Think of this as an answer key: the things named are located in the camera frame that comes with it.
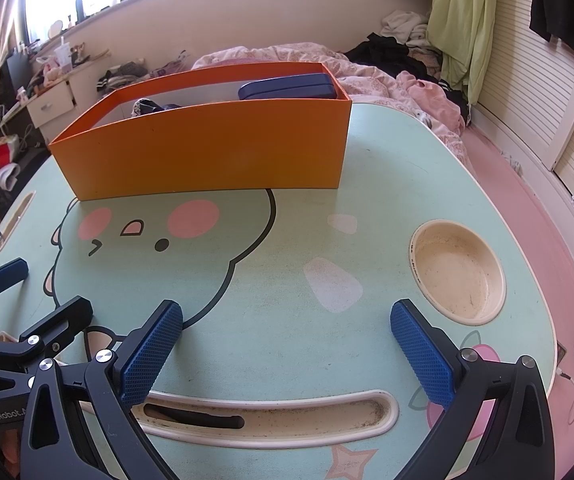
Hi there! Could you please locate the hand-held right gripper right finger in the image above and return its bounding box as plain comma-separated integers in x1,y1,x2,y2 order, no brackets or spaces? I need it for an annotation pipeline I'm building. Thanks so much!
390,299,555,480

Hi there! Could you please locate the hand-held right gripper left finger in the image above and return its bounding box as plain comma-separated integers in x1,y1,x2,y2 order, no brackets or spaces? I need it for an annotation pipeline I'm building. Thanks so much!
19,300,184,480

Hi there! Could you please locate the orange cardboard box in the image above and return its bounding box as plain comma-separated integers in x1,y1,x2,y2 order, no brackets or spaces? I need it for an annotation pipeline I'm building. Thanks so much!
48,62,352,202

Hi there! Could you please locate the black patterned cloth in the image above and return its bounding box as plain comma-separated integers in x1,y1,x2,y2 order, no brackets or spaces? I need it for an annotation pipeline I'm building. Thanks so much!
131,98,182,118

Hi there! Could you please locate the blue tin box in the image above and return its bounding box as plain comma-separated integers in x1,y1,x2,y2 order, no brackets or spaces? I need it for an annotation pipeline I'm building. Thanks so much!
238,73,340,102

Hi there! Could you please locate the green cartoon desktop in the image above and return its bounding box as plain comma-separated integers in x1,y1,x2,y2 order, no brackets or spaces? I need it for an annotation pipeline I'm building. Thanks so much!
0,100,570,480

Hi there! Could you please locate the black pen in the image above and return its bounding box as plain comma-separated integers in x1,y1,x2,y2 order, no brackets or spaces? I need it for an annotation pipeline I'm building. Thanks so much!
144,404,245,430

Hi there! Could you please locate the white drawer cabinet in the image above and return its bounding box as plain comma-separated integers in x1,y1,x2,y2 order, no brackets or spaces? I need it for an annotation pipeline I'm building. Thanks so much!
27,80,75,128

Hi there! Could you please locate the black monitor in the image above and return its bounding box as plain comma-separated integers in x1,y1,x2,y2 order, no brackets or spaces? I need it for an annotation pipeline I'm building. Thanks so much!
2,50,32,93

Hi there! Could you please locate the pink plush toy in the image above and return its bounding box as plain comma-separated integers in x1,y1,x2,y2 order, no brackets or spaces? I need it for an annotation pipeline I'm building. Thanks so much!
42,62,65,86

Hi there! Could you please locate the plastic cup with straw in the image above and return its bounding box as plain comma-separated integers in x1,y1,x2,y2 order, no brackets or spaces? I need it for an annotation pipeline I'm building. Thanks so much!
54,37,72,73

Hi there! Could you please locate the striped clothing pile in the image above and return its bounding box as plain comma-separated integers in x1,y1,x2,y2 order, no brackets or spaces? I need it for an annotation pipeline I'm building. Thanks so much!
97,60,150,93

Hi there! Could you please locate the pink fleece garment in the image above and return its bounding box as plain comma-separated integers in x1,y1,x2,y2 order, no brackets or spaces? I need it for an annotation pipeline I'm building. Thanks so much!
394,70,468,131

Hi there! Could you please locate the white louvered closet door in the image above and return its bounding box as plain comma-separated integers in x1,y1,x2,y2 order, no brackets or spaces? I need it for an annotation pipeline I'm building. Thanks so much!
472,0,574,201

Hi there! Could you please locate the black clothes pile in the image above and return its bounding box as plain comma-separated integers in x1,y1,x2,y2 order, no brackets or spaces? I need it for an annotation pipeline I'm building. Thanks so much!
342,32,440,81

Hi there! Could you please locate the pink floral blanket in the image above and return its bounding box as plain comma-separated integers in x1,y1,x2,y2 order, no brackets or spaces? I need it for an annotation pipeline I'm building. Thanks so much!
191,42,472,161

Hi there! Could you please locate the green curtain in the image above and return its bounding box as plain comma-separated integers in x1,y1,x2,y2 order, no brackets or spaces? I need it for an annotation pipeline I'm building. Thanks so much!
426,0,498,107

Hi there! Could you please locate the white clothes pile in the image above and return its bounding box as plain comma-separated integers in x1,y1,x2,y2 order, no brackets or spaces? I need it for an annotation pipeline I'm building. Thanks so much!
381,10,442,56

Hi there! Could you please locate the white charging cable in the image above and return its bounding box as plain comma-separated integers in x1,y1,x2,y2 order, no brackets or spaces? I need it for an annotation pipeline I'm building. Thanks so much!
557,367,574,423

